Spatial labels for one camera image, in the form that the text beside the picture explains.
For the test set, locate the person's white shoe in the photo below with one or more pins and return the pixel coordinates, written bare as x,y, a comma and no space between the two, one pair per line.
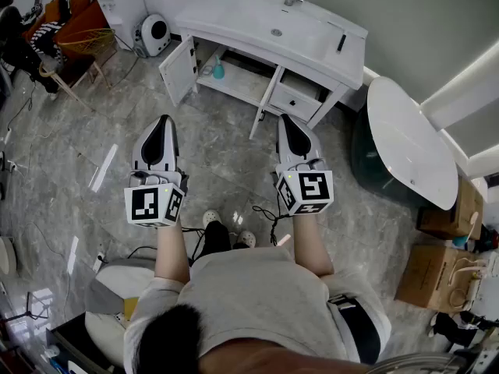
246,238
211,218

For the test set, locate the white cabinet drawer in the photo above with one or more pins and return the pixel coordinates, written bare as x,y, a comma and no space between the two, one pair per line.
292,101

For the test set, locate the white vanity sink cabinet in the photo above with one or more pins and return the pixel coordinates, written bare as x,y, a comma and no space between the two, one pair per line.
249,18

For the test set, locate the white capsule pet carrier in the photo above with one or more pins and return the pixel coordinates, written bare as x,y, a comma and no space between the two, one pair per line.
154,33

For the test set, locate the person's white left shoe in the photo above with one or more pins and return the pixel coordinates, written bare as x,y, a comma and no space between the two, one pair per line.
211,218

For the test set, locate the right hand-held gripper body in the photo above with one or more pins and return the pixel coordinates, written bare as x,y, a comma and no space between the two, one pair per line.
312,187

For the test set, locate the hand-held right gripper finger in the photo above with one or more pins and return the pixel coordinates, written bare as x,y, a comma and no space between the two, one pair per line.
312,144
284,150

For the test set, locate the striped cushion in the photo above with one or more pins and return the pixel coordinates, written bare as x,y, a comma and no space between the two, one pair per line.
46,37

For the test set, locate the teal translucent bottle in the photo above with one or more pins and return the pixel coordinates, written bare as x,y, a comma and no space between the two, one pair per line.
218,70

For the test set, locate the white power strip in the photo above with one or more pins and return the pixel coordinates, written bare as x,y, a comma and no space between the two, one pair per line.
98,262

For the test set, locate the white freestanding bathtub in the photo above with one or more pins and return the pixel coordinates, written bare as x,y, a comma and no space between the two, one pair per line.
405,138

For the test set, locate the shiny metal rim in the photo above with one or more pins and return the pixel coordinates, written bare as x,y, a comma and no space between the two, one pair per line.
421,360

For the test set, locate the black equipment pile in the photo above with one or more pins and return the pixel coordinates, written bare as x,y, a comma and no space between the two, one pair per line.
460,327

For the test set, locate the white padded chair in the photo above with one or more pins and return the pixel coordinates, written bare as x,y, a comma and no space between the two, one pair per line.
117,283

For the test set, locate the brown cardboard box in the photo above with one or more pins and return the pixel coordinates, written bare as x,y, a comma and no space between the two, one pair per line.
432,275
448,212

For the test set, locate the person's grey t-shirt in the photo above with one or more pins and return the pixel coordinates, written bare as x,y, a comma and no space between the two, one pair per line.
253,294

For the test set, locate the person's white right shoe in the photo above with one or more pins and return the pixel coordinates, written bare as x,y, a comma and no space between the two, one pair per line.
246,238

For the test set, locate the white bathroom vanity cabinet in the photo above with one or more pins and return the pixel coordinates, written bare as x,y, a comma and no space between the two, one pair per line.
241,80

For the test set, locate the black waist bag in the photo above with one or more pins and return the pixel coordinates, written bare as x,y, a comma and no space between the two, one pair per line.
360,329

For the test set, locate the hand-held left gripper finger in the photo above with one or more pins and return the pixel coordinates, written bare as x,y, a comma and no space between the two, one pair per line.
139,152
173,150

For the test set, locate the person's left forearm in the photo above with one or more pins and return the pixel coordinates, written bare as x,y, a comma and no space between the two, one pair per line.
171,251

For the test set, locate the wooden brush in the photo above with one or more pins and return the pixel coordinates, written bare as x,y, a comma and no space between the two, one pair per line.
473,224

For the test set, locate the white floor-standing appliance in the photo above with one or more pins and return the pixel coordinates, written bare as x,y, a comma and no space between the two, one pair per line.
122,6

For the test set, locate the orange sofa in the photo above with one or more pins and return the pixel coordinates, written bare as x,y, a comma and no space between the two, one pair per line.
83,18

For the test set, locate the small teal container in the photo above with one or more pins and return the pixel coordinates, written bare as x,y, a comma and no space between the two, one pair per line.
460,242

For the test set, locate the person's black trousers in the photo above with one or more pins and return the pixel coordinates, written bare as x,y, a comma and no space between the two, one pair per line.
214,240

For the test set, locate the white round floor object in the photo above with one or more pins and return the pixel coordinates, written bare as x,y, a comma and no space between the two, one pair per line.
7,255

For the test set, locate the person's right forearm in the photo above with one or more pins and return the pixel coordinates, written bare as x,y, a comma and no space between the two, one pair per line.
312,244

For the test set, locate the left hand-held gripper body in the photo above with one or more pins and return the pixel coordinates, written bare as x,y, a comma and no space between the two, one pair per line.
140,205

